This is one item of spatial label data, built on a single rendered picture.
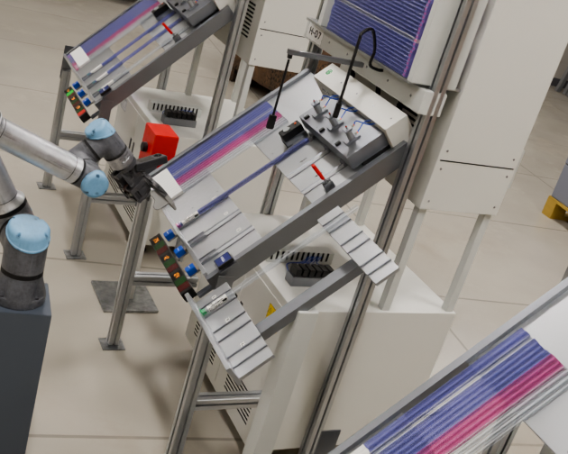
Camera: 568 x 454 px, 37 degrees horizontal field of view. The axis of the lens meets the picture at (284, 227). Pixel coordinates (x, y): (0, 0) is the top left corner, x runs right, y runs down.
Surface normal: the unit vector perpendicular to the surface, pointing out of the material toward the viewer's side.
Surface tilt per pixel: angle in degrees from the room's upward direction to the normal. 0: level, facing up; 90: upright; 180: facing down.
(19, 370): 90
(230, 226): 43
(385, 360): 90
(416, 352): 90
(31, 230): 7
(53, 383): 0
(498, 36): 90
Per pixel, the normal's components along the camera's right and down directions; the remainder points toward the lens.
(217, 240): -0.40, -0.69
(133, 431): 0.27, -0.88
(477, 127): 0.40, 0.47
